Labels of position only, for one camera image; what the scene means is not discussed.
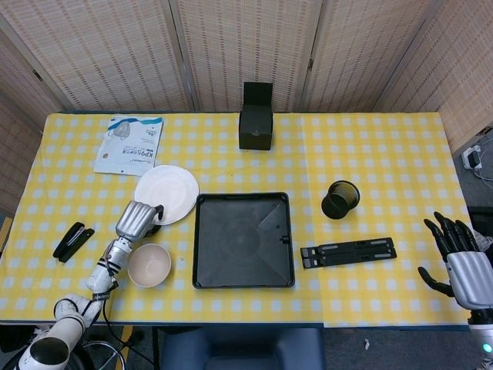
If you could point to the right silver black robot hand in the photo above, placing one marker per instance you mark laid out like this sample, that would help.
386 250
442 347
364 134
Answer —
471 281

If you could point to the black mesh pen cup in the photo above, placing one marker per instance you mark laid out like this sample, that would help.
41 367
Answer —
339 204

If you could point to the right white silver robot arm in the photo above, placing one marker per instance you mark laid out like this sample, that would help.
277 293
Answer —
483 335

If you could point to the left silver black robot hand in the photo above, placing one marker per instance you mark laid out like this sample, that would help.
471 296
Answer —
135 219

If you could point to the black folding laptop stand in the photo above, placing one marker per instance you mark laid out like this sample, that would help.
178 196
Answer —
346 252

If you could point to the black stapler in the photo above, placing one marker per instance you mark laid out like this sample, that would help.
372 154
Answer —
73 241

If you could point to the beige bowl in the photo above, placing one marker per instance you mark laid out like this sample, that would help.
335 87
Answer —
149 266

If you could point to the white round plate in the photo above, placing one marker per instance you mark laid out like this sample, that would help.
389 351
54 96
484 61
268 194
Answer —
169 189

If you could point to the woven folding screen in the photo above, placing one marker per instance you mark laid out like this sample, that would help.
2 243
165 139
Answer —
96 58

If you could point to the black square plastic tray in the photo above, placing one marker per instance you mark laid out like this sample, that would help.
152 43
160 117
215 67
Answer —
242 239

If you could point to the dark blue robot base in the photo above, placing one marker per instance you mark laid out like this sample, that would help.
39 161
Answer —
242 348

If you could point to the yellow white checkered tablecloth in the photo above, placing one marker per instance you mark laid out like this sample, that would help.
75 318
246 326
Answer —
215 169
393 169

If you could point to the white power adapter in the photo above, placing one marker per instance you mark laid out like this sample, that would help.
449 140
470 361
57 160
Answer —
471 157

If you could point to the white blue mask package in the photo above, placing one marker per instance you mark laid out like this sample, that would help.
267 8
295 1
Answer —
127 148

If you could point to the black cardboard box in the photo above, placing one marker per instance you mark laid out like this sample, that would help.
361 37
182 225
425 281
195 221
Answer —
255 131

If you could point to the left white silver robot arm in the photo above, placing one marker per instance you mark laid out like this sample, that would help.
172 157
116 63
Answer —
102 275

